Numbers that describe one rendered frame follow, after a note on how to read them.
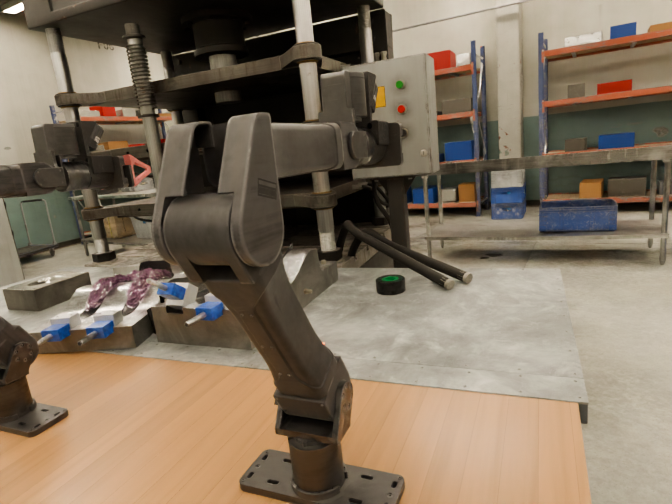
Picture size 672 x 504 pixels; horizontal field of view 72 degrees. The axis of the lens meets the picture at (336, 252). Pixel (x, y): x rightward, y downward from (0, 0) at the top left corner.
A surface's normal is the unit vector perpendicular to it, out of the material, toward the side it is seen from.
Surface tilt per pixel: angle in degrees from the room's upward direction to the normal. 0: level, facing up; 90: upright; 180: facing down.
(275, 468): 0
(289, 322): 92
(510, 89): 90
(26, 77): 90
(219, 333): 90
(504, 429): 0
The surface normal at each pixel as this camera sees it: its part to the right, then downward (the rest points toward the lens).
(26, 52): 0.87, 0.02
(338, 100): -0.40, 0.22
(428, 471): -0.11, -0.97
